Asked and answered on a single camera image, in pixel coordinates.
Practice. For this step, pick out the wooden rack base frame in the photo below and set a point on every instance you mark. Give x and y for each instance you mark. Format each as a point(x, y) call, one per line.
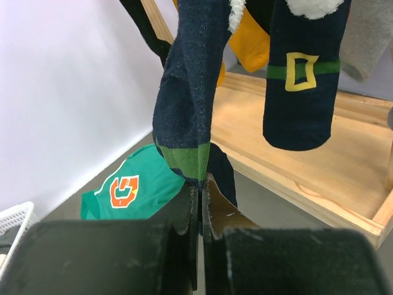
point(346, 182)

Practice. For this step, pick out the grey sock striped cuff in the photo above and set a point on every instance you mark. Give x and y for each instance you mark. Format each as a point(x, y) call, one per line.
point(367, 34)

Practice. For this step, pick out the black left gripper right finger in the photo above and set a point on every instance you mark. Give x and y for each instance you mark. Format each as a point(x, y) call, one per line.
point(242, 258)

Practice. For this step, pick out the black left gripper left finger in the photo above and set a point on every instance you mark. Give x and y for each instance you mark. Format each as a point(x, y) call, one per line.
point(153, 256)

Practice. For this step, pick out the white plastic laundry basket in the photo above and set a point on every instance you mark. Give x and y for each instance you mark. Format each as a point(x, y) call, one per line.
point(15, 221)

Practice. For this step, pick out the navy sock green yellow buckle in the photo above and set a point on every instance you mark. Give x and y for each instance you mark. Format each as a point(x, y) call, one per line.
point(183, 110)

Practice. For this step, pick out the mustard yellow sock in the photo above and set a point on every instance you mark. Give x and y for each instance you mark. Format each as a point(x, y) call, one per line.
point(249, 45)

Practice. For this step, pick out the green jacket with orange logo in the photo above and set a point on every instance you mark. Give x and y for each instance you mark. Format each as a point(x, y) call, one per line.
point(140, 187)

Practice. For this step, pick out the black sports sock blue accents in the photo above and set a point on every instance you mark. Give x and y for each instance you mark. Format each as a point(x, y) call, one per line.
point(137, 12)

